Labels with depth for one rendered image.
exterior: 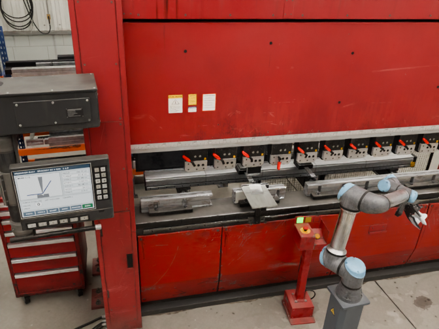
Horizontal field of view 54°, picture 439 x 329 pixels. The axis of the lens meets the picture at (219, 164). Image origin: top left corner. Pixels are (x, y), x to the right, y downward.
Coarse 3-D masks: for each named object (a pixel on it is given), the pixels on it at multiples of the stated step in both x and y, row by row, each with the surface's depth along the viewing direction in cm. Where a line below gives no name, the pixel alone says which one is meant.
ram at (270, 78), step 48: (144, 48) 241; (192, 48) 248; (240, 48) 255; (288, 48) 262; (336, 48) 269; (384, 48) 277; (432, 48) 286; (144, 96) 254; (240, 96) 269; (288, 96) 277; (336, 96) 286; (384, 96) 295; (432, 96) 304; (240, 144) 286
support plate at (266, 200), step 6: (264, 186) 308; (246, 192) 300; (264, 192) 301; (252, 198) 293; (258, 198) 293; (264, 198) 293; (270, 198) 294; (252, 204) 286; (258, 204) 287; (264, 204) 287; (270, 204) 287; (276, 204) 288
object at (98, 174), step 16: (48, 160) 205; (64, 160) 205; (80, 160) 206; (96, 160) 208; (96, 176) 212; (16, 192) 203; (96, 192) 216; (96, 208) 220; (112, 208) 224; (32, 224) 213; (48, 224) 216; (64, 224) 218
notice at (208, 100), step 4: (204, 96) 263; (208, 96) 264; (212, 96) 265; (204, 100) 265; (208, 100) 265; (212, 100) 266; (204, 104) 266; (208, 104) 267; (212, 104) 267; (204, 108) 267; (208, 108) 268; (212, 108) 269
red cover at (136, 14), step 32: (128, 0) 226; (160, 0) 230; (192, 0) 234; (224, 0) 238; (256, 0) 242; (288, 0) 246; (320, 0) 250; (352, 0) 255; (384, 0) 260; (416, 0) 265
